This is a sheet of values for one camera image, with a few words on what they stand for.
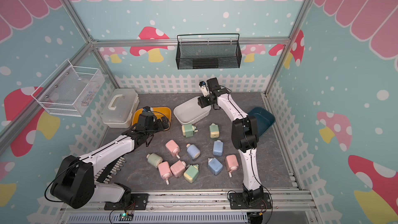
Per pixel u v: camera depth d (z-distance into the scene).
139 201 0.75
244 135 0.60
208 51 0.94
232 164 0.80
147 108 0.79
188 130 0.92
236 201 0.74
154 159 0.79
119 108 0.96
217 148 0.85
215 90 0.76
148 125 0.69
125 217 0.73
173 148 0.85
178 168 0.78
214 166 0.79
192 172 0.76
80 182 0.42
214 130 0.92
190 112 1.06
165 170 0.78
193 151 0.83
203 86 0.89
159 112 0.79
